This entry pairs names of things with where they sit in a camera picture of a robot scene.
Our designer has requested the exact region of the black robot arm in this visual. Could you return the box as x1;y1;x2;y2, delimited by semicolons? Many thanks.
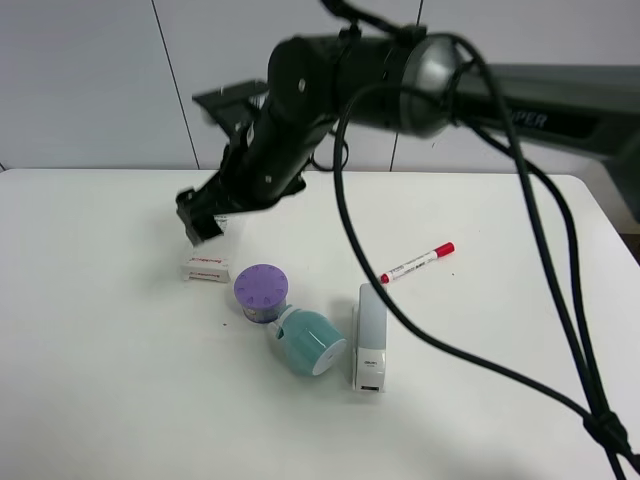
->
176;1;639;245

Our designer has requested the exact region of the white and grey stapler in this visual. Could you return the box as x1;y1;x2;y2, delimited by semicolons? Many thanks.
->
352;283;388;393

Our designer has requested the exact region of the purple round container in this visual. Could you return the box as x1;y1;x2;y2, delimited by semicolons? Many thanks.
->
233;264;289;324

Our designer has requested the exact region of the black cable bundle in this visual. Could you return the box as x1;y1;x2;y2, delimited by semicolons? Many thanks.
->
319;0;640;480

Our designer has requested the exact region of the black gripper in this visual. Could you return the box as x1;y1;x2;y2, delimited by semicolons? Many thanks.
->
176;80;306;246

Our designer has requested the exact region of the red whiteboard marker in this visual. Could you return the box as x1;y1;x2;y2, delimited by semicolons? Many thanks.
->
379;242;455;285

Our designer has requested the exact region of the white flat box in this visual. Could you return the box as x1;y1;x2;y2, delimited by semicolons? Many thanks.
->
180;214;240;285

